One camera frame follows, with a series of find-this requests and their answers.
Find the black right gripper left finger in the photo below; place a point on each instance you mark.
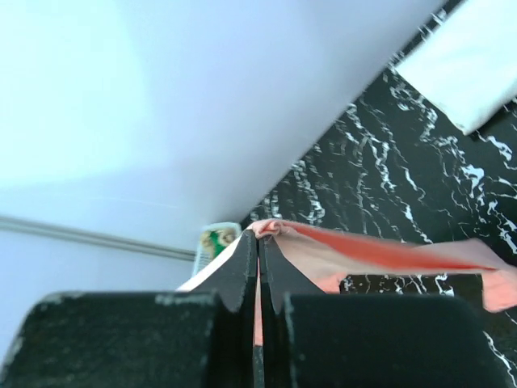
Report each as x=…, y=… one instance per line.
x=200, y=338

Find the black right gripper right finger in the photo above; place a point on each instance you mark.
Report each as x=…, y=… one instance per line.
x=317, y=339

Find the green t shirt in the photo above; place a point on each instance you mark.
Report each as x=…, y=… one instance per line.
x=221, y=239

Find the folded white t shirt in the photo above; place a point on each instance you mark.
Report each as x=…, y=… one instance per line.
x=467, y=66

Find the salmon pink t shirt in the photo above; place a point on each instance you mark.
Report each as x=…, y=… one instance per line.
x=327, y=256

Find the beige t shirt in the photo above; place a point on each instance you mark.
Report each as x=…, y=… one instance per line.
x=206, y=242

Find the white plastic laundry basket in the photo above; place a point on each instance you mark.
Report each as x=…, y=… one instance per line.
x=202, y=258

